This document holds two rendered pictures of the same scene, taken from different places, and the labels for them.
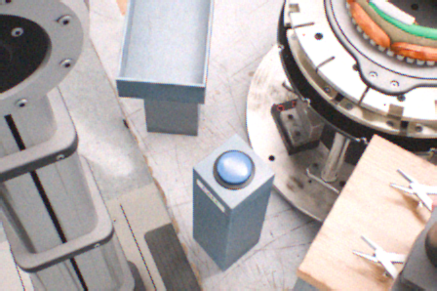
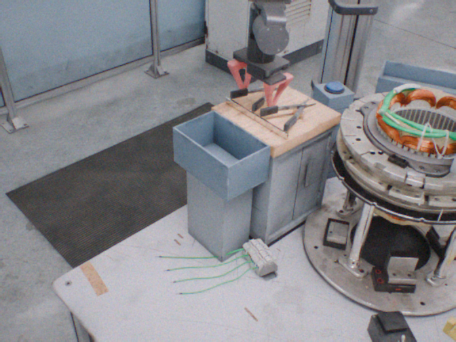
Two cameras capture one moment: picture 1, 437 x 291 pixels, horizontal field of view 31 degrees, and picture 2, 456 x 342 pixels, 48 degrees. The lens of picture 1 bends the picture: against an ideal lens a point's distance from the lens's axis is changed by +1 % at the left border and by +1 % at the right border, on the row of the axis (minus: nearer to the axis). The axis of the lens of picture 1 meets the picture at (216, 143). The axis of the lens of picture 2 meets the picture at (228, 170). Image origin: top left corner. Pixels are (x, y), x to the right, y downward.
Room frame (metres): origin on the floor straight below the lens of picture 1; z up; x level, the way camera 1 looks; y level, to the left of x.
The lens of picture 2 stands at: (0.51, -1.14, 1.63)
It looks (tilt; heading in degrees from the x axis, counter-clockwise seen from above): 38 degrees down; 110
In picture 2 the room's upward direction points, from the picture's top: 2 degrees clockwise
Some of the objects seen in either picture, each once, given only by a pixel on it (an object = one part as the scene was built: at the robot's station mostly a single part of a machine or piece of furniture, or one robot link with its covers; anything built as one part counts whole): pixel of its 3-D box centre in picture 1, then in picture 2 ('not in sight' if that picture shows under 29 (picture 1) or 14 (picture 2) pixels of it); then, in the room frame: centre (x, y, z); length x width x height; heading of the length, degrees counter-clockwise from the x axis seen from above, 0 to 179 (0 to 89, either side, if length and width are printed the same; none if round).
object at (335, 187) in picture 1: (328, 176); (347, 208); (0.47, -0.17, 0.81); 0.07 x 0.03 x 0.01; 59
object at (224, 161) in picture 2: not in sight; (218, 192); (0.21, -0.36, 0.92); 0.17 x 0.11 x 0.28; 153
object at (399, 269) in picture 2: not in sight; (402, 267); (0.61, -0.35, 0.85); 0.06 x 0.04 x 0.05; 19
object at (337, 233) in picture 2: not in sight; (338, 231); (0.47, -0.28, 0.83); 0.05 x 0.04 x 0.02; 95
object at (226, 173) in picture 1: (234, 167); (334, 86); (0.37, -0.02, 1.04); 0.04 x 0.04 x 0.01
